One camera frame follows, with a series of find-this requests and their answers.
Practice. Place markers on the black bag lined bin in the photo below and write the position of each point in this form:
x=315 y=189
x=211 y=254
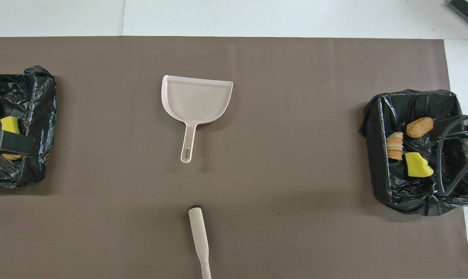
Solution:
x=412 y=104
x=28 y=97

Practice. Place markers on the yellow sponge piece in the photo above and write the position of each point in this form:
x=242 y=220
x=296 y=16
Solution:
x=10 y=124
x=417 y=166

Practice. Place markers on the beige hand brush black bristles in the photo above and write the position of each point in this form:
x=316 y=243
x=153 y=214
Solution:
x=199 y=232

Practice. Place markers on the beige foam scrap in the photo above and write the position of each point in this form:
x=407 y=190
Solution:
x=11 y=157
x=395 y=146

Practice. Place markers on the brown bread-like trash piece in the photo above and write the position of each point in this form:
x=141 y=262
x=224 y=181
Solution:
x=420 y=127

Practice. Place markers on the brown paper table mat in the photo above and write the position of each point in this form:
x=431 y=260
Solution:
x=295 y=97

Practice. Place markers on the beige plastic dustpan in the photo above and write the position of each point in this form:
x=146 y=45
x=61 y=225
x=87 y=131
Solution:
x=197 y=99

